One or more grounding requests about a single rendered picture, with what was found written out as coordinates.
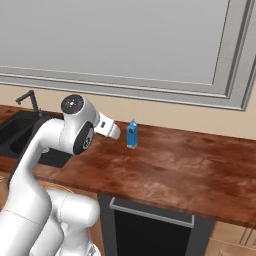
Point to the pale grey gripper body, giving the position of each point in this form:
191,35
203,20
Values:
114,132

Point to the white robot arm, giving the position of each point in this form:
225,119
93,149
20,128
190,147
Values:
36,186

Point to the blue milk carton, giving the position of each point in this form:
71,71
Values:
132,135

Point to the black sink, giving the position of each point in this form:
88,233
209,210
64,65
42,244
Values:
20,131

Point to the black tap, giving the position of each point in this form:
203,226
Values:
33,100

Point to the black dishwasher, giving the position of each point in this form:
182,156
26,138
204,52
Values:
150,233

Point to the wooden drawer front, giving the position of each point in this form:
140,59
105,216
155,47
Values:
233,231

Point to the grey wall cupboard door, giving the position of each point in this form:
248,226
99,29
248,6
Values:
252,90
110,40

